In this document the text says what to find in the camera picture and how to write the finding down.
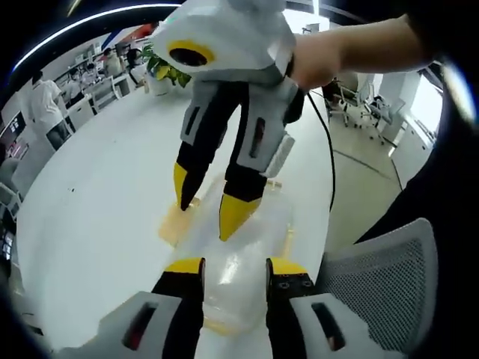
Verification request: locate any person's right hand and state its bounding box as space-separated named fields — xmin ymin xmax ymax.
xmin=290 ymin=33 xmax=351 ymax=91

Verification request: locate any potted green plant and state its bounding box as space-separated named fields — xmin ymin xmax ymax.
xmin=141 ymin=42 xmax=195 ymax=97

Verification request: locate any ceiling light strip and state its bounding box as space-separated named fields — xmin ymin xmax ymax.
xmin=10 ymin=2 xmax=183 ymax=73

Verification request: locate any grey mesh office chair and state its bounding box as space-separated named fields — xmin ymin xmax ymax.
xmin=319 ymin=218 xmax=439 ymax=355

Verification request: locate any white office desk row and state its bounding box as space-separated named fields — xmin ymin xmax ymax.
xmin=66 ymin=72 xmax=138 ymax=114

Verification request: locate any clear plastic bag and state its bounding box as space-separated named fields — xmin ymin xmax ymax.
xmin=158 ymin=177 xmax=297 ymax=334

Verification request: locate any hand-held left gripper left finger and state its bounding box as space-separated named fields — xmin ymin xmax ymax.
xmin=59 ymin=257 xmax=207 ymax=359

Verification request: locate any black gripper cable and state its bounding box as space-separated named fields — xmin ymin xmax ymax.
xmin=305 ymin=87 xmax=337 ymax=211

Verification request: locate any person's dark clothing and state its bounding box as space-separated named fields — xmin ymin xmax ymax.
xmin=353 ymin=55 xmax=479 ymax=270

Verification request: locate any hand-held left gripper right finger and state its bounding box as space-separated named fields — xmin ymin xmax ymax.
xmin=265 ymin=257 xmax=376 ymax=359

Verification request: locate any white office chair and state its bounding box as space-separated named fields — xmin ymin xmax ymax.
xmin=324 ymin=73 xmax=406 ymax=146

